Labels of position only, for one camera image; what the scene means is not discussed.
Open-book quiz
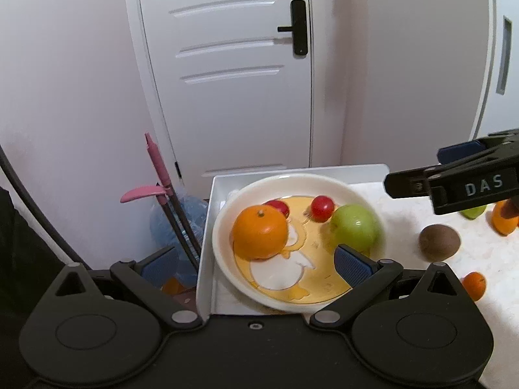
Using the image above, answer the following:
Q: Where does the white oval duck bowl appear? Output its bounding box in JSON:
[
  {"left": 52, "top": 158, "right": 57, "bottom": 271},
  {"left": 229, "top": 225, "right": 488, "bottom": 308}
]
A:
[{"left": 211, "top": 173, "right": 385, "bottom": 313}]

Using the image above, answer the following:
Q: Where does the small tangerine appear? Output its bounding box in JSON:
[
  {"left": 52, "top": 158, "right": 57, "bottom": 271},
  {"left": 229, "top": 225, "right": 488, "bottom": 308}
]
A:
[{"left": 461, "top": 271, "right": 487, "bottom": 301}]

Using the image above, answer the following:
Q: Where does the orange in bowl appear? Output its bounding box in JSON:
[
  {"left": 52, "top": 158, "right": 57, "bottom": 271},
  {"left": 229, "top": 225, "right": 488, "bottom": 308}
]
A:
[{"left": 231, "top": 205, "right": 289, "bottom": 261}]

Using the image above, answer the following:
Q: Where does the black door handle lock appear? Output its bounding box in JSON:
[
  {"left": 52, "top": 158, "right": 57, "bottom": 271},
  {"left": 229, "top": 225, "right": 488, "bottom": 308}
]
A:
[{"left": 277, "top": 0, "right": 309, "bottom": 56}]

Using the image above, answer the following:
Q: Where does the pink handled tool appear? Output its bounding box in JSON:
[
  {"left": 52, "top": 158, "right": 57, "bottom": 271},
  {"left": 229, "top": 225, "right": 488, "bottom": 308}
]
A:
[{"left": 120, "top": 133, "right": 201, "bottom": 271}]

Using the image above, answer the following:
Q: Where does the white chair left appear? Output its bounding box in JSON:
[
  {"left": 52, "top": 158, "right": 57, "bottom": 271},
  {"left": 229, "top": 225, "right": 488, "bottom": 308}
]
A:
[{"left": 196, "top": 164, "right": 389, "bottom": 318}]

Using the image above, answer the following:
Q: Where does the black cable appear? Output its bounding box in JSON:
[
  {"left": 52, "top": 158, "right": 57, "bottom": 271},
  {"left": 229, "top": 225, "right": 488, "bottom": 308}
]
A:
[{"left": 0, "top": 144, "right": 92, "bottom": 271}]

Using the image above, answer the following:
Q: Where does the red cherry tomato right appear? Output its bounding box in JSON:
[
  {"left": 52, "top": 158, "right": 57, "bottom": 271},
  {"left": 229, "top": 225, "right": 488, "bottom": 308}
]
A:
[{"left": 310, "top": 195, "right": 335, "bottom": 223}]

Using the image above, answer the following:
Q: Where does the white wardrobe door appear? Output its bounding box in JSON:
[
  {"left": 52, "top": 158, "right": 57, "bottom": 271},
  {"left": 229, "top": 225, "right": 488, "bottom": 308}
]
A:
[{"left": 471, "top": 0, "right": 518, "bottom": 138}]

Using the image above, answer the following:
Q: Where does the red cherry tomato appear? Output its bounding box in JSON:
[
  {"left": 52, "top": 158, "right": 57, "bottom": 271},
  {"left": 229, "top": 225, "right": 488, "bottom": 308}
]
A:
[
  {"left": 264, "top": 199, "right": 290, "bottom": 218},
  {"left": 310, "top": 195, "right": 335, "bottom": 223}
]

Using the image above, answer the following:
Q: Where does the brown kiwi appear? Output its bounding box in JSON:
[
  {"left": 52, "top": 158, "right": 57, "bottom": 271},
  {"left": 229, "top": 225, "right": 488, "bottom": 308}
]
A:
[{"left": 419, "top": 224, "right": 461, "bottom": 262}]

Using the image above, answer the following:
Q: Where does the green apple in bowl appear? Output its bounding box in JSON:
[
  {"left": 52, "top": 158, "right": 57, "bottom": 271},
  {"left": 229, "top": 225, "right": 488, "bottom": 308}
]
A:
[{"left": 327, "top": 204, "right": 382, "bottom": 257}]

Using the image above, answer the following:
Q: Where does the red cherry tomato left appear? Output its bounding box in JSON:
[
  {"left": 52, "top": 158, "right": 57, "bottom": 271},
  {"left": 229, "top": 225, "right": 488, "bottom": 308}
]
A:
[{"left": 264, "top": 199, "right": 290, "bottom": 218}]

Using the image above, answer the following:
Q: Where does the green apple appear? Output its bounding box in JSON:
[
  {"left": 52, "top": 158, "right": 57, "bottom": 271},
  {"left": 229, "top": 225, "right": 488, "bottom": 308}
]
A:
[
  {"left": 460, "top": 205, "right": 487, "bottom": 220},
  {"left": 327, "top": 204, "right": 382, "bottom": 257}
]

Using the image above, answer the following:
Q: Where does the large orange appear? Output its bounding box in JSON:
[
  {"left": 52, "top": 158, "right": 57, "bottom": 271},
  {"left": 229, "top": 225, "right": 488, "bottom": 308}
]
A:
[{"left": 491, "top": 199, "right": 519, "bottom": 236}]

